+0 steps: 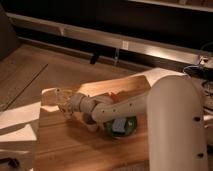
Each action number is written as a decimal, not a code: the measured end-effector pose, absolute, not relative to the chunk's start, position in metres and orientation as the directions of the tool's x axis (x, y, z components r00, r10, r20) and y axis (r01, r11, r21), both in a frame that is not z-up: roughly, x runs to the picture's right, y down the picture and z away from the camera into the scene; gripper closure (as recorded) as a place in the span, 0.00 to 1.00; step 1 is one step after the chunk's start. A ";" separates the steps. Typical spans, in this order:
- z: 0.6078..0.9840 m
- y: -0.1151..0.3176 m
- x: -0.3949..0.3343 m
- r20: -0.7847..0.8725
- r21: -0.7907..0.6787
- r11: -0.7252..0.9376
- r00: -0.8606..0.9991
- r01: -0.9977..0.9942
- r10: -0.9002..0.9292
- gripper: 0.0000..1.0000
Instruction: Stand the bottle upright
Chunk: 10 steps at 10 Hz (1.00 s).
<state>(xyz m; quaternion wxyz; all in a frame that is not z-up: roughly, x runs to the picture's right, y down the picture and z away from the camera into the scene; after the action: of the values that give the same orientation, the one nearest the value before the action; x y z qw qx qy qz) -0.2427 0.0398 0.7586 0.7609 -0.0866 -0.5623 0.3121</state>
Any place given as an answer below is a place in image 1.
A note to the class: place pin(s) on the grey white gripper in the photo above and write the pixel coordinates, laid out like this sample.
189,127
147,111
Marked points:
77,103

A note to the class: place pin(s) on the green bottle with blue label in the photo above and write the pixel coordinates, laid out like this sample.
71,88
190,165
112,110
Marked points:
121,127

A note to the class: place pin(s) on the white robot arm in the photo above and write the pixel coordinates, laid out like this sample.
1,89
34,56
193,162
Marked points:
174,109

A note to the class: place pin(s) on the wooden board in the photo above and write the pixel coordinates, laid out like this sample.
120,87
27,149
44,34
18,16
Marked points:
68,145

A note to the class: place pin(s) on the white paper sheet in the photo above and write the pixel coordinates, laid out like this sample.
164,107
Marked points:
155,74

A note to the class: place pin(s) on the black clamp on rail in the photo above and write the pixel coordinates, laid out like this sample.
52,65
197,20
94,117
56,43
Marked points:
94,58

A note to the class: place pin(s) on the metal rail shelf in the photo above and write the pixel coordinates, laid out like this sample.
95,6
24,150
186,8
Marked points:
137,45

